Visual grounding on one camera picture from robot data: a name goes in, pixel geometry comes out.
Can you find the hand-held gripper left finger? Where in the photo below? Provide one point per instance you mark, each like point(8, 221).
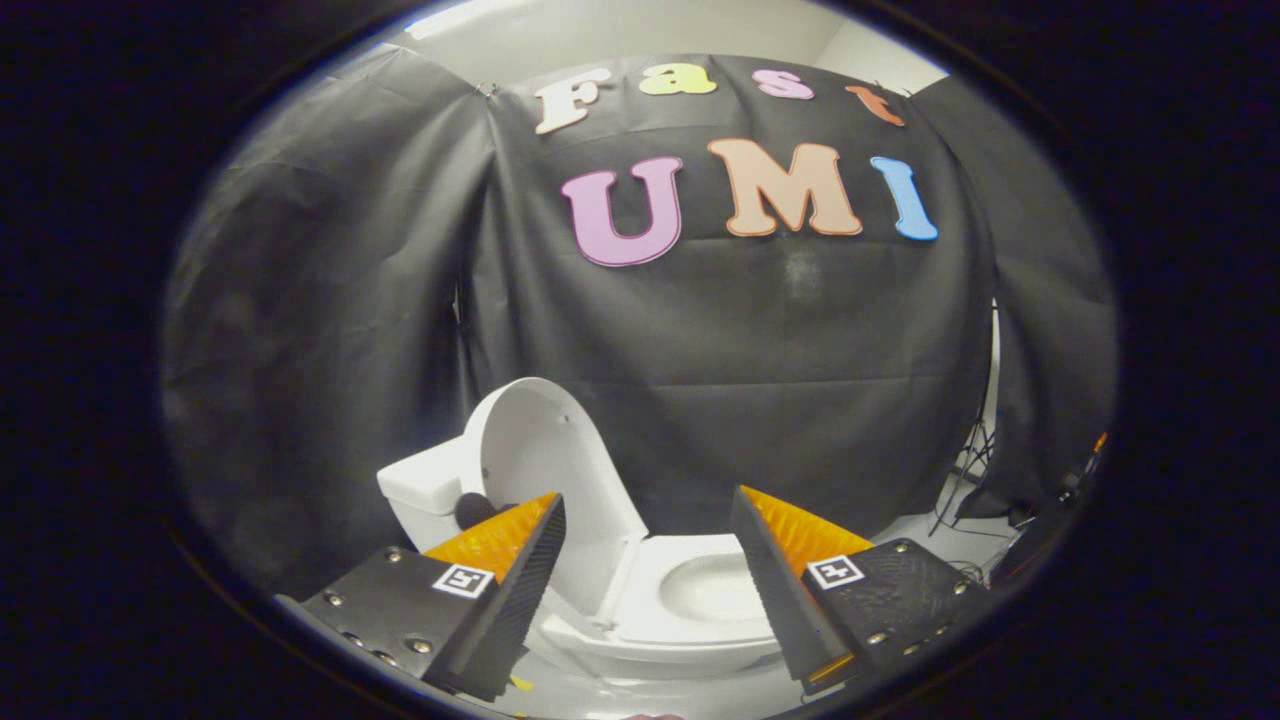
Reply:
point(515, 610)

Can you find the white toilet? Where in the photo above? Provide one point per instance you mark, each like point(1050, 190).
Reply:
point(700, 600)

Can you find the black and orange device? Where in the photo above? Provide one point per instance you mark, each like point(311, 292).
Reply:
point(1097, 445)

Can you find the black covered stand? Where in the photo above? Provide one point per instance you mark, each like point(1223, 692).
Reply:
point(1040, 540)

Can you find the white toilet tank cover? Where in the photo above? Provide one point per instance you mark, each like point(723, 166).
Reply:
point(420, 475)

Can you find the white toilet lid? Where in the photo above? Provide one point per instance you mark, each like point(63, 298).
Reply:
point(540, 450)

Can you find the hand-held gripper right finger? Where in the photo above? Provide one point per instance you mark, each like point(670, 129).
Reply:
point(778, 590)

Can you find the black backdrop cloth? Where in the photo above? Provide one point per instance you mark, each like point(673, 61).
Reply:
point(750, 350)

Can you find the black tripod light stand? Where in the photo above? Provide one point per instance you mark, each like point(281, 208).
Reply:
point(975, 450)

